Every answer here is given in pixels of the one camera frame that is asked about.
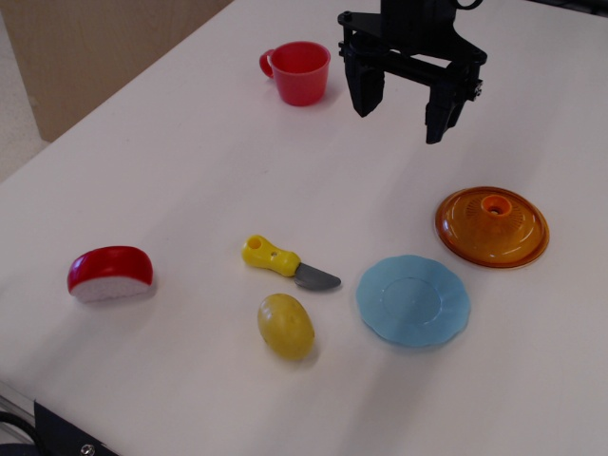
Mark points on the black corner bracket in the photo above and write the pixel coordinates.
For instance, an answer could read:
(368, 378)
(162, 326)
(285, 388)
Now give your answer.
(60, 437)

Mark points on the red and white toy sushi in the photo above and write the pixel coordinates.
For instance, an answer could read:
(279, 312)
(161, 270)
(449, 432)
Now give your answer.
(110, 272)

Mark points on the orange transparent pot lid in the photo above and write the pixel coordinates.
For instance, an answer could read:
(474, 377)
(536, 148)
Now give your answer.
(492, 227)

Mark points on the beige wooden cabinet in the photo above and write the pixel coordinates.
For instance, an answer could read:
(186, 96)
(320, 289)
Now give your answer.
(74, 55)

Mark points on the aluminium table edge rail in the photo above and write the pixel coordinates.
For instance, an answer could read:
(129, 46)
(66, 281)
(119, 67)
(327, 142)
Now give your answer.
(12, 401)

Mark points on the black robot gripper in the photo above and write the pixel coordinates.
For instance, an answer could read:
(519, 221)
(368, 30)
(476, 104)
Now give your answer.
(417, 41)

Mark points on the yellow toy potato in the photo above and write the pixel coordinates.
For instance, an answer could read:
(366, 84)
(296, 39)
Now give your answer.
(285, 326)

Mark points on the red plastic cup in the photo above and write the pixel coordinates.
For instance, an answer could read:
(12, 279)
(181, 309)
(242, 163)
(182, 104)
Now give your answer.
(300, 71)

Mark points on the yellow handled toy knife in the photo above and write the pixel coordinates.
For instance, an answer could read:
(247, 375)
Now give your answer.
(259, 252)

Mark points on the light blue plastic plate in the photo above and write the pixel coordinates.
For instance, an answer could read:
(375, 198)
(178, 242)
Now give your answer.
(413, 301)

